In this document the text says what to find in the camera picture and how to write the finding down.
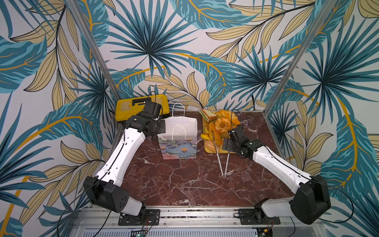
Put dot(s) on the right aluminium corner post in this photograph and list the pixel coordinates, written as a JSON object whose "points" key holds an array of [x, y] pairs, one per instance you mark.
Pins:
{"points": [[315, 27]]}

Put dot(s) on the yellow plastic tray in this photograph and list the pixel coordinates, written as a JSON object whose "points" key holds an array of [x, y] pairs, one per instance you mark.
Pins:
{"points": [[205, 136]]}

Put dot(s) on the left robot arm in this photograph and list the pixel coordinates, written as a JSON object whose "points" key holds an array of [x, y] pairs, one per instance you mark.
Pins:
{"points": [[104, 189]]}

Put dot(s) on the braided golden bread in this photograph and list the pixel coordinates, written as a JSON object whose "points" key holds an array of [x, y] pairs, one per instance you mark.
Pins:
{"points": [[229, 115]]}

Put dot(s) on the aluminium corner post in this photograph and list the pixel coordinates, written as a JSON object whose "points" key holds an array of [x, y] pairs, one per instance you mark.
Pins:
{"points": [[315, 27], [85, 29]]}

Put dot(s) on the yellow tool box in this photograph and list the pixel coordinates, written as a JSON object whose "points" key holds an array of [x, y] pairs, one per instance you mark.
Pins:
{"points": [[126, 108]]}

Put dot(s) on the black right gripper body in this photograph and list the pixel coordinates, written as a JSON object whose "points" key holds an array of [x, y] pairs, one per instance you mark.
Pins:
{"points": [[226, 145]]}

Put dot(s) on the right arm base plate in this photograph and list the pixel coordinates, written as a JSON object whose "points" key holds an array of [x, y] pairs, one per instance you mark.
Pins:
{"points": [[255, 217]]}

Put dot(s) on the orange crumbed bread loaf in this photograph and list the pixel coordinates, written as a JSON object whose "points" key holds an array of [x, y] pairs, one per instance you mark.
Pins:
{"points": [[215, 134]]}

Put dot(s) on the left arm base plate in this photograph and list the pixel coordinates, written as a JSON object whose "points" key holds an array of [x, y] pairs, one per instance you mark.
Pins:
{"points": [[149, 217]]}

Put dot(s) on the floral paper bag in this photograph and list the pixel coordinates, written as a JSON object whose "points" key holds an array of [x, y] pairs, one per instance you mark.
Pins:
{"points": [[179, 142]]}

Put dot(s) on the ring shaped twisted bread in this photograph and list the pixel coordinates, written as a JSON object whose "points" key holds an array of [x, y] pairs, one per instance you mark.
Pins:
{"points": [[223, 125]]}

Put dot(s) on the triangle sandwich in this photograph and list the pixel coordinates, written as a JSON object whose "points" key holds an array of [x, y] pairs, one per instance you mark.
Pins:
{"points": [[207, 115]]}

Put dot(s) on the round flat bun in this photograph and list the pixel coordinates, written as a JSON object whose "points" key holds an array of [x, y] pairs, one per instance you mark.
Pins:
{"points": [[209, 145]]}

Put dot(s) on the aluminium front rail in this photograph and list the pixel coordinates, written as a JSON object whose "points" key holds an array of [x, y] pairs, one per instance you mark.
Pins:
{"points": [[189, 221]]}

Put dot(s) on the left aluminium corner post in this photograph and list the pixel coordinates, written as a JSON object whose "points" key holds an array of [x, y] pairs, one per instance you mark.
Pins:
{"points": [[85, 29]]}

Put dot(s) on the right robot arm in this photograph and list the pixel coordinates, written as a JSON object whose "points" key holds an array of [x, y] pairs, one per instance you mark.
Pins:
{"points": [[310, 198]]}

